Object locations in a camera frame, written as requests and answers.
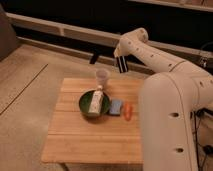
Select blue sponge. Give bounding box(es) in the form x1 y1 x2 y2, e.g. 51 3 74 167
109 99 123 115

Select black cables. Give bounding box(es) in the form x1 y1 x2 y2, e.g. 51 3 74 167
191 108 213 171

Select dark green bowl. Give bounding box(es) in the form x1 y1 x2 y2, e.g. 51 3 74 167
79 90 111 118

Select orange carrot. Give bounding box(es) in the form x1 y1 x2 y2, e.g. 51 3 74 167
124 103 133 121

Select translucent ceramic cup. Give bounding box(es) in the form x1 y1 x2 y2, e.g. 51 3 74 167
95 69 110 88

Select black floor bracket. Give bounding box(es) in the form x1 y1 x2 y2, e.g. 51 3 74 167
89 54 99 64

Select wooden table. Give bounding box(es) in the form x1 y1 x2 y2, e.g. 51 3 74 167
41 78 143 164

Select white bottle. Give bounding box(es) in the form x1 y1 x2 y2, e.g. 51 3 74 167
89 85 104 114

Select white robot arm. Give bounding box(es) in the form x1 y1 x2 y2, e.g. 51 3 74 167
114 28 213 171

